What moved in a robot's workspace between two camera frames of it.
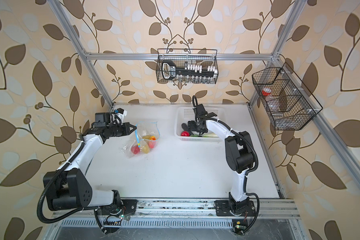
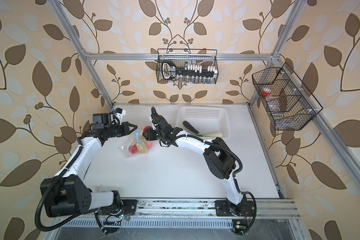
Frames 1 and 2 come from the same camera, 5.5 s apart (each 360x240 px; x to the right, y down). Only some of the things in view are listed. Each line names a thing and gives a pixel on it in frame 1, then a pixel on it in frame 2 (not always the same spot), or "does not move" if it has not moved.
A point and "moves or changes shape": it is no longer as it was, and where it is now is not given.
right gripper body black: [194, 126] to [161, 136]
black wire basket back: [187, 66] does not move
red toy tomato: [185, 133] moves or changes shape
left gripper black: [125, 131] does not move
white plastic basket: [185, 114] does not move
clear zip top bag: [144, 140] does not move
